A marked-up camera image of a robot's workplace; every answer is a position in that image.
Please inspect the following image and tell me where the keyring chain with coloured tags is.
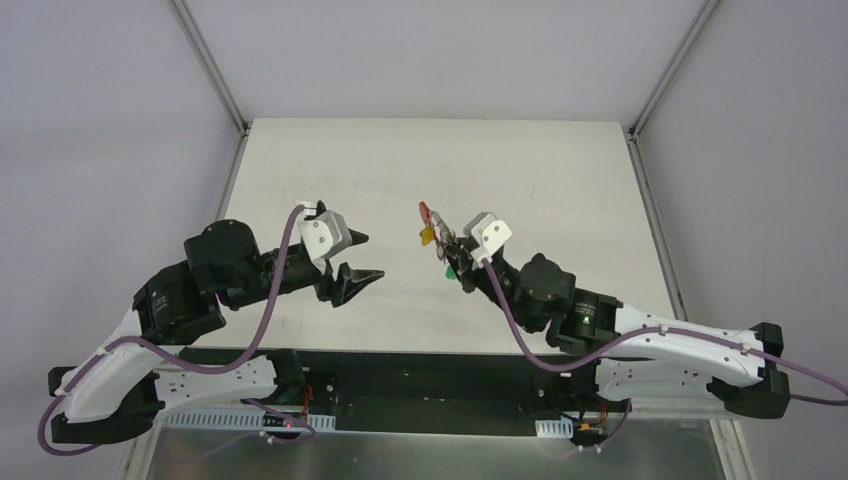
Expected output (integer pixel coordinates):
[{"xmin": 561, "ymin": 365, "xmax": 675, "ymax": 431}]
[{"xmin": 417, "ymin": 201, "xmax": 465, "ymax": 282}]

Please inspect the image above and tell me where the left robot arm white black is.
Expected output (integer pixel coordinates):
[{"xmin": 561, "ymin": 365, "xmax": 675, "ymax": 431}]
[{"xmin": 39, "ymin": 211, "xmax": 383, "ymax": 456}]

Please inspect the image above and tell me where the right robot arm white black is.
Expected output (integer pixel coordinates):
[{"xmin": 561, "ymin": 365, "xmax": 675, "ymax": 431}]
[{"xmin": 436, "ymin": 237, "xmax": 791, "ymax": 419}]

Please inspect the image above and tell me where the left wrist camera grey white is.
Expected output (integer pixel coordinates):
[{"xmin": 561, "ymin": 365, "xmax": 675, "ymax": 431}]
[{"xmin": 296, "ymin": 201, "xmax": 353, "ymax": 274}]

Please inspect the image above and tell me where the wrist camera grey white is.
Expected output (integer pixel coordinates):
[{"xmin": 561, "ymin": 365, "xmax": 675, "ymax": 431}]
[
  {"xmin": 296, "ymin": 201, "xmax": 353, "ymax": 274},
  {"xmin": 463, "ymin": 212, "xmax": 512, "ymax": 269}
]

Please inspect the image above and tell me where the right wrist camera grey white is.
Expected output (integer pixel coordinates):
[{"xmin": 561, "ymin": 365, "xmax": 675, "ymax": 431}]
[{"xmin": 463, "ymin": 212, "xmax": 512, "ymax": 269}]

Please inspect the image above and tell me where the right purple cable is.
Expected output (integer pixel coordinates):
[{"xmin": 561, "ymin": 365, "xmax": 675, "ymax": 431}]
[{"xmin": 482, "ymin": 258, "xmax": 848, "ymax": 462}]

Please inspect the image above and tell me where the purple cable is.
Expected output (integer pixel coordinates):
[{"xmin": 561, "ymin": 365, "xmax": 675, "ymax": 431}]
[
  {"xmin": 36, "ymin": 203, "xmax": 319, "ymax": 458},
  {"xmin": 482, "ymin": 258, "xmax": 848, "ymax": 462}
]

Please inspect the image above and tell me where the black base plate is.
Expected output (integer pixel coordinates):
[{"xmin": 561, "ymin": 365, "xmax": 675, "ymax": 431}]
[{"xmin": 173, "ymin": 347, "xmax": 631, "ymax": 439}]

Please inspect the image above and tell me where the right white cable duct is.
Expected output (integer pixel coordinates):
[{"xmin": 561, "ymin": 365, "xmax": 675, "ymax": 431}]
[{"xmin": 534, "ymin": 416, "xmax": 574, "ymax": 439}]

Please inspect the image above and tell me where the white cable duct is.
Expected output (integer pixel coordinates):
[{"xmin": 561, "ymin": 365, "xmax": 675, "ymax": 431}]
[
  {"xmin": 164, "ymin": 408, "xmax": 303, "ymax": 432},
  {"xmin": 534, "ymin": 416, "xmax": 574, "ymax": 439}
]

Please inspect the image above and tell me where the left white cable duct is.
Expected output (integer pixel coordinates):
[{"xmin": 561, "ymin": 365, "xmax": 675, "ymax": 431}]
[{"xmin": 164, "ymin": 408, "xmax": 303, "ymax": 432}]

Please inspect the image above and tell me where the left aluminium frame rail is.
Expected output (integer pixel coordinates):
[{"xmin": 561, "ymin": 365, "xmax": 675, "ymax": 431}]
[{"xmin": 167, "ymin": 0, "xmax": 250, "ymax": 137}]

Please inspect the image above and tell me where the aluminium frame rail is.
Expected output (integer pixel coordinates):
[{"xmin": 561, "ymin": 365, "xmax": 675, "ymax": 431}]
[
  {"xmin": 627, "ymin": 0, "xmax": 723, "ymax": 139},
  {"xmin": 167, "ymin": 0, "xmax": 250, "ymax": 137}
]

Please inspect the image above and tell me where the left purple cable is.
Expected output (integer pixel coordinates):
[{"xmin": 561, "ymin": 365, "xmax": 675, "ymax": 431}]
[{"xmin": 36, "ymin": 203, "xmax": 319, "ymax": 458}]

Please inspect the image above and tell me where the right aluminium frame rail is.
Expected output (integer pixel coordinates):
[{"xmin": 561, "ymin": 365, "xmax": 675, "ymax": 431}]
[{"xmin": 627, "ymin": 0, "xmax": 723, "ymax": 139}]

